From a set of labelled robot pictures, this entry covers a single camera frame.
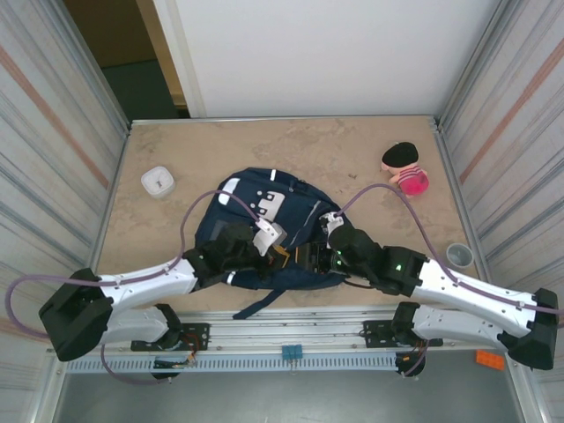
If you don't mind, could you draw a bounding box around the base wiring bundle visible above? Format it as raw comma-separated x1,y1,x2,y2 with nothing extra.
394,343,435,379
153,334,208,371

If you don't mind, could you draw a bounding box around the white door frame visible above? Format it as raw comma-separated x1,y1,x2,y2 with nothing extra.
152,0,207,119

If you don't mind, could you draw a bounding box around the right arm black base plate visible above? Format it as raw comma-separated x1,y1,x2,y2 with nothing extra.
361,320,444,349

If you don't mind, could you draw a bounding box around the navy blue school backpack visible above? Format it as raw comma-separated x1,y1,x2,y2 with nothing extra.
193,167,349,322

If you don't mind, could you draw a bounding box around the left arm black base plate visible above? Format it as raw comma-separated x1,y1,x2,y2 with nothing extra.
130,323,211,353

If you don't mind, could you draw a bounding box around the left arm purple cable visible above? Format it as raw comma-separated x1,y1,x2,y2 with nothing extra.
8,189,268,385

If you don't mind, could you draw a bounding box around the slotted grey cable duct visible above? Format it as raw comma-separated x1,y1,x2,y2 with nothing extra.
64,354,404,375

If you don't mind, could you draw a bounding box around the aluminium rail frame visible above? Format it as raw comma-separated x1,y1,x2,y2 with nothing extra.
46,308,530,356

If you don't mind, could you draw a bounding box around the small grey cup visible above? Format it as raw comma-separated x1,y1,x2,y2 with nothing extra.
446,241,475,269

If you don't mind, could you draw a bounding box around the small white square box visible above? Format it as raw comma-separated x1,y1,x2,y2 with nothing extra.
140,166,175,198

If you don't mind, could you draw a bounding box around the plush doll pink striped shirt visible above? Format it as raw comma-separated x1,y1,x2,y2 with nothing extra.
380,141,431,197

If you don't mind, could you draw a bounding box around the orange toy brick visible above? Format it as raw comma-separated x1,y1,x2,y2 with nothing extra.
475,350,506,367

